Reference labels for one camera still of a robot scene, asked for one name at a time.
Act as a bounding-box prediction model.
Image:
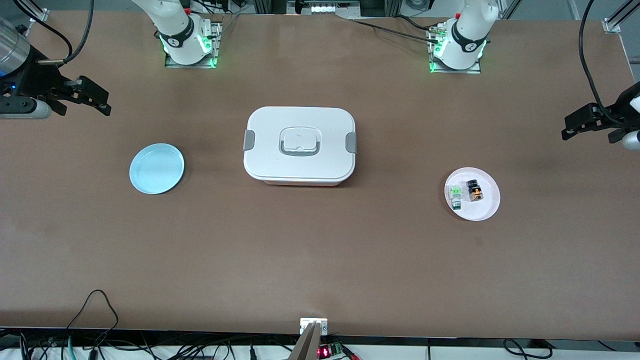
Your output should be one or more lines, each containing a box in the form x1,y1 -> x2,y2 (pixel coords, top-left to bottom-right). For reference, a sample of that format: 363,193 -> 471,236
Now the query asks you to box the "silver camera post foot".
300,318 -> 329,336

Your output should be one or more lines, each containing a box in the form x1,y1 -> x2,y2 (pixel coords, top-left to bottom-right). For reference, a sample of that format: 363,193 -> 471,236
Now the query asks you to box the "red display module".
317,343 -> 346,359

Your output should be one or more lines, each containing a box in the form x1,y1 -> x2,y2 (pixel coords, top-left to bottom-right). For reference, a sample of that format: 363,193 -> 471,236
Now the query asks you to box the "light blue round plate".
129,143 -> 185,195

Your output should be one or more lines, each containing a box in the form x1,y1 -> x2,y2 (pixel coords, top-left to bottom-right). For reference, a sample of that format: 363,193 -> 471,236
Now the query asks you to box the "aluminium camera post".
289,322 -> 323,360

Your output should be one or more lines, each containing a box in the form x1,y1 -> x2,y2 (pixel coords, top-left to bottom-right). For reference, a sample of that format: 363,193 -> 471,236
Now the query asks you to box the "pink round plate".
444,167 -> 501,222

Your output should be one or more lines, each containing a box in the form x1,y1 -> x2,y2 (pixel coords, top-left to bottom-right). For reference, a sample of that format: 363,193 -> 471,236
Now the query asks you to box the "black coiled cable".
502,339 -> 551,360

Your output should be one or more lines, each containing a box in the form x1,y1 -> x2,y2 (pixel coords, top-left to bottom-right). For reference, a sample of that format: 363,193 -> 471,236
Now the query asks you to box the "orange black push-button switch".
465,179 -> 485,203

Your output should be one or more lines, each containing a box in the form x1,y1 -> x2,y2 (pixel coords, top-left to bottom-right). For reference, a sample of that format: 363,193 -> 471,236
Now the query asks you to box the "black cable by arm base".
347,15 -> 441,43

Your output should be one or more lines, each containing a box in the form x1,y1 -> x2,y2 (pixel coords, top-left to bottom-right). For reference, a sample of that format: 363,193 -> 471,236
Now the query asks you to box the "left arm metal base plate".
427,22 -> 483,75

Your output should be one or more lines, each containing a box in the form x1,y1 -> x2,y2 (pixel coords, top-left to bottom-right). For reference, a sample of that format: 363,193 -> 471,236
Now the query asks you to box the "white lidded lunch box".
243,106 -> 358,187

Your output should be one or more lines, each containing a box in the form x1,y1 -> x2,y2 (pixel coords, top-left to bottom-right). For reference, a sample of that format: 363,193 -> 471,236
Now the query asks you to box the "aluminium frame corner bracket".
29,0 -> 51,23
602,0 -> 640,35

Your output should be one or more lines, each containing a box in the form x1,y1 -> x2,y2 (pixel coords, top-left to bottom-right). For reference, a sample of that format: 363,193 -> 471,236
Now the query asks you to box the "thin black looped cable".
66,289 -> 120,346

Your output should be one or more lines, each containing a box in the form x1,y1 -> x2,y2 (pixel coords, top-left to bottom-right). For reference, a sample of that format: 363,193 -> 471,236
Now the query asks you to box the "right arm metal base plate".
165,20 -> 223,69

